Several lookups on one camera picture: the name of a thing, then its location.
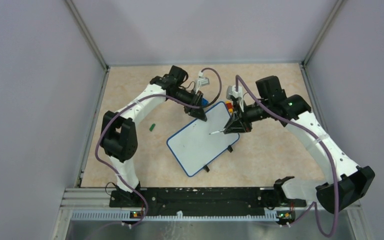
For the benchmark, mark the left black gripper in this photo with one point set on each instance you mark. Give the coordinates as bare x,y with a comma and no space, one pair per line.
197,113

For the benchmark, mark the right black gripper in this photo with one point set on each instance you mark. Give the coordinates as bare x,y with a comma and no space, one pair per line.
234,125

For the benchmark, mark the green marker cap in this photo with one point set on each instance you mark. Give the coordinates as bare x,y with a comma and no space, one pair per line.
152,127

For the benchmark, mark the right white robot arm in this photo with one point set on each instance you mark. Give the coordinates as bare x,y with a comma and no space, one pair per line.
345,182

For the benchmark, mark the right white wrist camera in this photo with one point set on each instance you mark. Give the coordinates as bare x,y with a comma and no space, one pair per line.
235,94

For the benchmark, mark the aluminium frame rail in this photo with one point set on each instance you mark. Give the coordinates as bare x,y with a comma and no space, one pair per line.
93,204

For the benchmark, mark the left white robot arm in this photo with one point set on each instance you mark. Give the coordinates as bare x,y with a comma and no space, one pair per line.
119,138

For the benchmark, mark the blue-framed whiteboard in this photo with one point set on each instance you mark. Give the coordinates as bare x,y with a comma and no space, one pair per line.
193,147

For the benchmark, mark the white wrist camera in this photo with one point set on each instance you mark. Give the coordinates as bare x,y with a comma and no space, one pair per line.
201,81
235,94

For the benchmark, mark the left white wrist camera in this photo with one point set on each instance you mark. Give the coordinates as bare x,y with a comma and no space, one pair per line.
201,81

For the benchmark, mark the red yellow toy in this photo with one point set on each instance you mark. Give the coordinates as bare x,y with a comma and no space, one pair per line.
229,106

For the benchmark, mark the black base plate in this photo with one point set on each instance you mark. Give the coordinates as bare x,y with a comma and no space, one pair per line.
253,196

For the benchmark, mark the blue toy car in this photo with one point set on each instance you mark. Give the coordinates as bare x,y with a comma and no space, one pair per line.
204,102

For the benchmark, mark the green-capped whiteboard marker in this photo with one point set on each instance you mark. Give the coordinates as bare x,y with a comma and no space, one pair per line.
216,132

